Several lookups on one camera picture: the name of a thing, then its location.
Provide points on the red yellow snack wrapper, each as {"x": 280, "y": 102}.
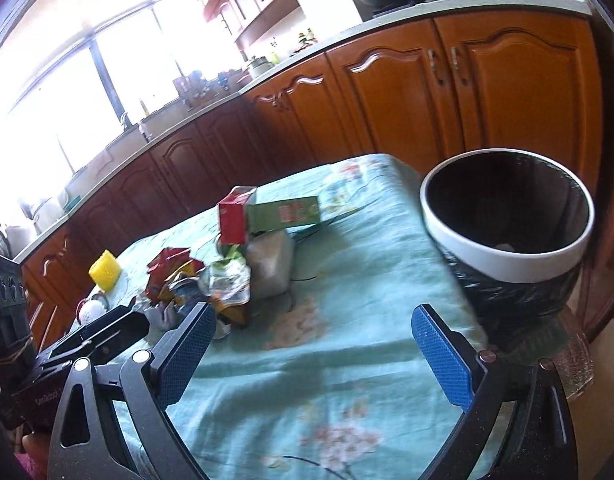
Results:
{"x": 167, "y": 264}

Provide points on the yellow foam fruit net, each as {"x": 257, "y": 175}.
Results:
{"x": 105, "y": 271}

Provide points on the crushed red white can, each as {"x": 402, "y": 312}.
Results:
{"x": 89, "y": 309}

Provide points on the grey plastic bag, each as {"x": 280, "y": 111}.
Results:
{"x": 270, "y": 260}

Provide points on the teal floral tablecloth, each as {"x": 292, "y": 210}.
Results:
{"x": 326, "y": 381}

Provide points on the silver snack wrapper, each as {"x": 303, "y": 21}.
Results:
{"x": 227, "y": 282}

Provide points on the white kitchen countertop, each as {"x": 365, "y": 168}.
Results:
{"x": 287, "y": 65}

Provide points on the green drink carton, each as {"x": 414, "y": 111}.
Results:
{"x": 283, "y": 214}

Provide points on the red drink carton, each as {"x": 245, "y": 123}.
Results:
{"x": 232, "y": 214}

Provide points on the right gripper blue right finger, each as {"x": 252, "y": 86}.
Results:
{"x": 448, "y": 353}

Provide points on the white rimmed black trash bin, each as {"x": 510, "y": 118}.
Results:
{"x": 513, "y": 227}

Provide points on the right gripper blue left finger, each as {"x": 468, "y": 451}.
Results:
{"x": 178, "y": 353}

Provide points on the wooden lower kitchen cabinets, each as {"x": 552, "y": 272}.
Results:
{"x": 387, "y": 100}

